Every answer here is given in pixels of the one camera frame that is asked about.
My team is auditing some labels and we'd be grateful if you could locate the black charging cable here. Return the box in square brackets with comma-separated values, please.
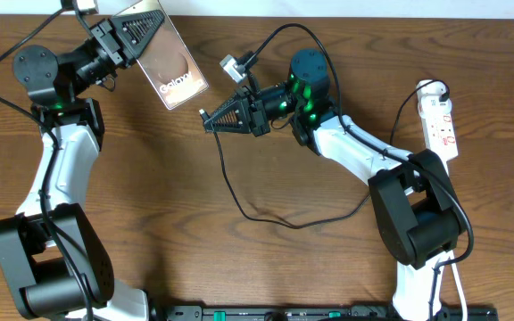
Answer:
[198, 79, 451, 230]

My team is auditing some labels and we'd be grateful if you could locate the white power strip cord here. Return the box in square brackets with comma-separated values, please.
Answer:
[444, 158, 468, 321]

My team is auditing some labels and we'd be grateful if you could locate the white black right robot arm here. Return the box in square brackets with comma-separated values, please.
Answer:
[201, 49, 473, 320]

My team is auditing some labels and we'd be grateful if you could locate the white power strip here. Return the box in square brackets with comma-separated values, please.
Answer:
[417, 96, 459, 167]

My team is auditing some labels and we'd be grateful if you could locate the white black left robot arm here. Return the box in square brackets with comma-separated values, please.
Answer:
[0, 9, 164, 320]

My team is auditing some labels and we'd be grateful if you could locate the smartphone with Galaxy screen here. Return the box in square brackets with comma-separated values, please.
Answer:
[116, 0, 209, 110]

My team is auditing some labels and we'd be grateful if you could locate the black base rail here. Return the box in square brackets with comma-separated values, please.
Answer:
[149, 303, 499, 321]

